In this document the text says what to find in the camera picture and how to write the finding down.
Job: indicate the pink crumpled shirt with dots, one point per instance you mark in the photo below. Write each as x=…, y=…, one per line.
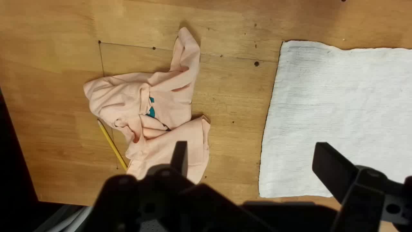
x=168, y=98

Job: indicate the white terry towel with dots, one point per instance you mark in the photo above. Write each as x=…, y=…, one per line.
x=339, y=116

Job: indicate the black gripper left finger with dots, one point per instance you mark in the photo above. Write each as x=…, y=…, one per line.
x=181, y=156

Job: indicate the yellow pencil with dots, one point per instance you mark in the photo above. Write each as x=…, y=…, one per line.
x=113, y=144

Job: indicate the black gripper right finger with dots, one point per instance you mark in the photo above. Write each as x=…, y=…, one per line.
x=333, y=169

